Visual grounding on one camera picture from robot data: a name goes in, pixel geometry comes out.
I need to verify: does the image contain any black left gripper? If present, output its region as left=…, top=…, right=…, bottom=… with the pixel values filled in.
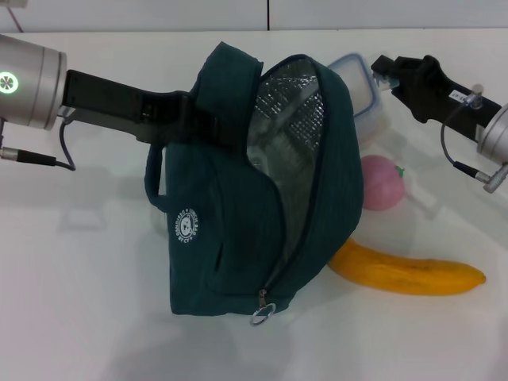
left=62, top=68, right=248, bottom=155

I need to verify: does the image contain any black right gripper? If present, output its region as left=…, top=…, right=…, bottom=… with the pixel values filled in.
left=371, top=54, right=504, bottom=144

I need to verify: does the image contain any clear food container blue lid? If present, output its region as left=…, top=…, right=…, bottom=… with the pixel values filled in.
left=327, top=52, right=389, bottom=146

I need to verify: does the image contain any dark teal lunch bag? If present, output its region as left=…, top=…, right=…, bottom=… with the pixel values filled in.
left=143, top=41, right=365, bottom=327

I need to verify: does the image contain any pink toy peach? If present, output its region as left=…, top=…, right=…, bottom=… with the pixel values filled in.
left=360, top=154, right=406, bottom=211

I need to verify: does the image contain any yellow banana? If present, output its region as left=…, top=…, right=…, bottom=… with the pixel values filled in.
left=328, top=239, right=487, bottom=297

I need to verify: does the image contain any right gripper cable with plug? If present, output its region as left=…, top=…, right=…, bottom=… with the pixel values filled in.
left=440, top=82, right=508, bottom=195

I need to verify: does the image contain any gripper cable with plug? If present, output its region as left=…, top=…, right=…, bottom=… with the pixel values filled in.
left=440, top=82, right=508, bottom=195
left=0, top=113, right=77, bottom=172

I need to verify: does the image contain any left gripper cable with plug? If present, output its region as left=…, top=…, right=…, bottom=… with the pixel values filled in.
left=0, top=113, right=77, bottom=172

